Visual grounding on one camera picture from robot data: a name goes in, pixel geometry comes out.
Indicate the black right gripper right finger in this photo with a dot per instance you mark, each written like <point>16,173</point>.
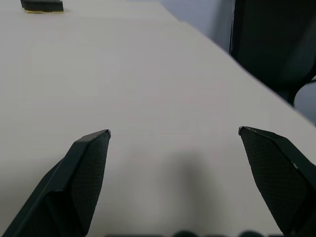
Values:
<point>279,182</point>

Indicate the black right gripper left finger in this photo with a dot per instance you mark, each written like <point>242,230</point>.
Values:
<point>74,187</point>

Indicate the black office chair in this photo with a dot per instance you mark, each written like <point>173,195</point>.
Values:
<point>271,42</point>

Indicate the black and yellow sponge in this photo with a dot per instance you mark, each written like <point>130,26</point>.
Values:
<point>42,5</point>

